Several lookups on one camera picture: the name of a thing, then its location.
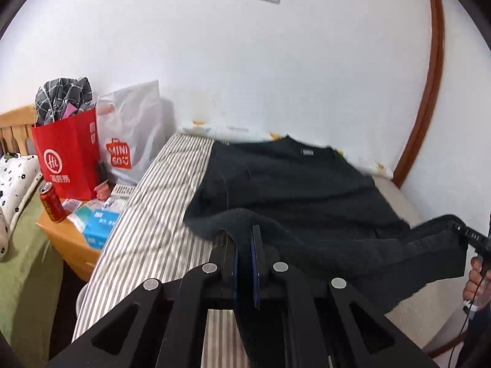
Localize person's right hand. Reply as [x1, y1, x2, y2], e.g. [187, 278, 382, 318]
[462, 256, 491, 304]

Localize brown wooden baseboard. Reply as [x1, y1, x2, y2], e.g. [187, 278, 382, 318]
[427, 330, 466, 358]

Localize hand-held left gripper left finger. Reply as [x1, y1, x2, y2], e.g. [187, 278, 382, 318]
[48, 238, 239, 368]

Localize green white packet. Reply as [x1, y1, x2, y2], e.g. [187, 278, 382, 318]
[67, 205, 95, 232]

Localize wooden bed headboard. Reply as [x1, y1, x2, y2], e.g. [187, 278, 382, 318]
[0, 104, 39, 158]

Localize brown wooden door frame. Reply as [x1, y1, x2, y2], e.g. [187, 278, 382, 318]
[391, 0, 446, 189]

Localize thin black cable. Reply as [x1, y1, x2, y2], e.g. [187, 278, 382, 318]
[453, 272, 486, 368]

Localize person's dark clothing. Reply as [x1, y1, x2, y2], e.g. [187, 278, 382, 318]
[456, 307, 491, 368]

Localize white plastic shopping bag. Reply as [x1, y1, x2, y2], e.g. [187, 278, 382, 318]
[96, 80, 166, 185]

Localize wooden nightstand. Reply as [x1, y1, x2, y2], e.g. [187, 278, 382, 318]
[36, 199, 116, 282]

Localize black sweatshirt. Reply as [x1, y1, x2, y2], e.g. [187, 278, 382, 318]
[183, 134, 476, 368]

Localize white floral pillow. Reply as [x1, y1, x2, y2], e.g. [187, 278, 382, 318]
[0, 152, 44, 261]

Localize blue tissue packet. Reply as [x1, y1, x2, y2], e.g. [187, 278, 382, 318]
[82, 209, 123, 250]

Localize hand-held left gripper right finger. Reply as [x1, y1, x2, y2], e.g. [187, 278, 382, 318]
[250, 224, 440, 368]

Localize green bedsheet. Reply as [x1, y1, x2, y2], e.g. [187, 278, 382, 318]
[0, 195, 64, 357]

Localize grey plaid cloth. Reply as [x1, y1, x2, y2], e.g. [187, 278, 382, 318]
[34, 77, 96, 125]

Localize red paper bag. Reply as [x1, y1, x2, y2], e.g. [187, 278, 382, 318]
[31, 107, 101, 201]

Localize red drink can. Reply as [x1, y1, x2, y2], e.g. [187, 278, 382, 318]
[39, 182, 66, 224]

